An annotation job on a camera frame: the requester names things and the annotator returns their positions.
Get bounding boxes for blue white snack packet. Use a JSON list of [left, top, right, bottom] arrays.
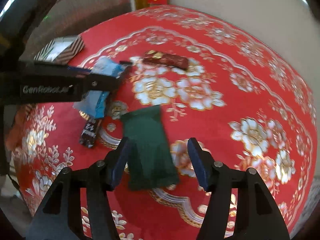
[[73, 56, 126, 119]]

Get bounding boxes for dark green snack packet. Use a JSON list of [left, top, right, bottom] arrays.
[[120, 105, 180, 191]]

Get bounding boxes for person's left hand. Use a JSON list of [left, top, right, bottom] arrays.
[[5, 104, 34, 151]]

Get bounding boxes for striped white storage box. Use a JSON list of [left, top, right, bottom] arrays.
[[34, 35, 85, 64]]

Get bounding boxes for red gold rectangular packet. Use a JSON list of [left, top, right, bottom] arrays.
[[79, 116, 103, 148]]

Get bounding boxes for metal roller door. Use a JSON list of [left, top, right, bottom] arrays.
[[21, 0, 131, 60]]

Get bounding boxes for long dark chocolate bar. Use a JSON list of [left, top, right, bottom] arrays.
[[143, 50, 189, 70]]

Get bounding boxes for red floral tablecloth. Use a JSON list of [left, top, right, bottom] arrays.
[[14, 5, 317, 239]]

